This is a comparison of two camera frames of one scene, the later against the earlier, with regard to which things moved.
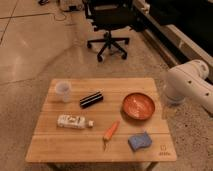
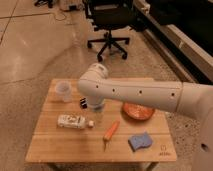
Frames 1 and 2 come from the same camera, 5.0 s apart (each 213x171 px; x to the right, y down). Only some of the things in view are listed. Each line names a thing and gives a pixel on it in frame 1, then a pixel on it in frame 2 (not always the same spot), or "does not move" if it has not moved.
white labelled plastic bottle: [74, 121] does not move
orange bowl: [137, 108] does not move
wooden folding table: [102, 120] does not move
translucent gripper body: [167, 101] to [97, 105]
